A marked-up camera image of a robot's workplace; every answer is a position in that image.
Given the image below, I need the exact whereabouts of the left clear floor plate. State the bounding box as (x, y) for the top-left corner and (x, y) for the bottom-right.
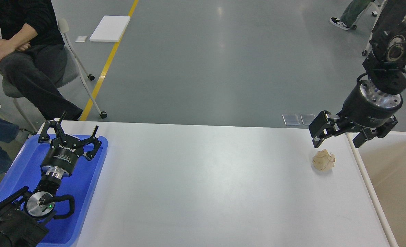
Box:
(282, 114), (300, 126)

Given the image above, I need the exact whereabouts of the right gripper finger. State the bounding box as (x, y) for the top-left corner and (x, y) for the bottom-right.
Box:
(352, 116), (398, 148)
(308, 110), (350, 148)

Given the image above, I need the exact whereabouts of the person with checkered shoe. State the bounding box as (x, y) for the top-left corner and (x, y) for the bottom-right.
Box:
(329, 0), (372, 30)

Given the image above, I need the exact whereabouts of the clear floor plate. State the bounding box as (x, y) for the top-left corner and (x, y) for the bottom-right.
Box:
(282, 114), (300, 126)
(300, 114), (316, 126)

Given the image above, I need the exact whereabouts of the white foam board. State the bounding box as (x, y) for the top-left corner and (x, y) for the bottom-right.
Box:
(89, 15), (131, 43)

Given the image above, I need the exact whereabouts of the blue plastic tray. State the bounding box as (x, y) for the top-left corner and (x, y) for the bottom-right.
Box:
(0, 134), (108, 247)

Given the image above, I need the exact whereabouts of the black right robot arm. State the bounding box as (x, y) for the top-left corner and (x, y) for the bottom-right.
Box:
(309, 15), (406, 148)

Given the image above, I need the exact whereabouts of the beige plastic bin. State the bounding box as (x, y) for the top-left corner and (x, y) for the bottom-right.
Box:
(347, 131), (406, 247)

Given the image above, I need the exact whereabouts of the seated person in black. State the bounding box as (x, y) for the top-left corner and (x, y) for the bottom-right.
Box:
(0, 0), (82, 120)

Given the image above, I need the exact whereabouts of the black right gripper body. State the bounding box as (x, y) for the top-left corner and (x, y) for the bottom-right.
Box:
(337, 80), (403, 132)

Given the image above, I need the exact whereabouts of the chair with black jacket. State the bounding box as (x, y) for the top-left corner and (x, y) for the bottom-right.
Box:
(361, 0), (387, 56)

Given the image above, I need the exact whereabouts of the right clear floor plate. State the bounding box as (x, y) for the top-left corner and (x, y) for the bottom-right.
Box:
(300, 114), (316, 126)

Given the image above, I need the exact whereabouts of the grey rolling chair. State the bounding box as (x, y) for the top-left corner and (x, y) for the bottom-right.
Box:
(0, 18), (108, 132)

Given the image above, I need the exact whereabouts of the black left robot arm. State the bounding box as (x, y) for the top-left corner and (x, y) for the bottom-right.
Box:
(0, 114), (102, 247)

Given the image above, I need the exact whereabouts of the beige paper ball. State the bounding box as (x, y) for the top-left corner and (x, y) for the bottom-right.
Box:
(312, 150), (336, 172)

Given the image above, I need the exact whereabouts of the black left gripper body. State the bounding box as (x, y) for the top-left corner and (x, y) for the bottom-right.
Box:
(40, 134), (84, 178)

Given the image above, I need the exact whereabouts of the small white floor card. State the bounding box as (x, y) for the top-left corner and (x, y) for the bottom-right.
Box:
(75, 36), (88, 43)

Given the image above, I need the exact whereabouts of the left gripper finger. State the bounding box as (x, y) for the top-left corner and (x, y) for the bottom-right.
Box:
(75, 126), (102, 161)
(38, 112), (67, 143)

